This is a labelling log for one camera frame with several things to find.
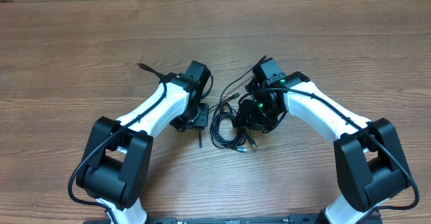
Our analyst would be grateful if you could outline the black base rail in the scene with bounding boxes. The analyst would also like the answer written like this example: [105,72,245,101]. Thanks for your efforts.
[146,214,318,224]

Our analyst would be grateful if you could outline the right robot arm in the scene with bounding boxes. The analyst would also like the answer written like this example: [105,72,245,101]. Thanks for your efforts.
[234,57,415,223]

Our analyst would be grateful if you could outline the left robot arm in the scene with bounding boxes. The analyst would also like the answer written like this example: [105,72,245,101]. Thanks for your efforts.
[67,61,213,223]

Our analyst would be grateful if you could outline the thin black USB-C cable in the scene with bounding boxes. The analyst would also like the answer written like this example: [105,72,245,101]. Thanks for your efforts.
[197,54,269,151]

